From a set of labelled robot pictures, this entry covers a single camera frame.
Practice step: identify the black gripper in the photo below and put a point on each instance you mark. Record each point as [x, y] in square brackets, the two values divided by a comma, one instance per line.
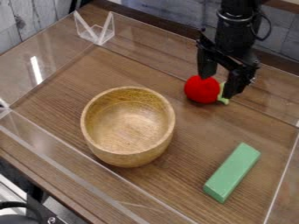
[228, 50]

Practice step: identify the red plush fruit green leaves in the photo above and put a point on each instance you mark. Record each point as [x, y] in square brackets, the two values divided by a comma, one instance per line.
[204, 90]

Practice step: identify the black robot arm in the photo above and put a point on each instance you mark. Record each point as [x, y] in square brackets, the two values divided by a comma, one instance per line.
[242, 25]

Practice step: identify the wooden bowl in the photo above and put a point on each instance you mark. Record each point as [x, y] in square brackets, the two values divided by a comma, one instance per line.
[127, 125]

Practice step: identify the green rectangular block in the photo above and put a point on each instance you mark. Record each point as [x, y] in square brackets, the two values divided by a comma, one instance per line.
[234, 169]

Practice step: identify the clear acrylic tray enclosure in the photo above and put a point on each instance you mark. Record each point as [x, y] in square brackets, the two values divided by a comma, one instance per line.
[50, 77]

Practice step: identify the black metal bracket with cable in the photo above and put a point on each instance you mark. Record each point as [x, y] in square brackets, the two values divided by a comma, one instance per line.
[24, 209]

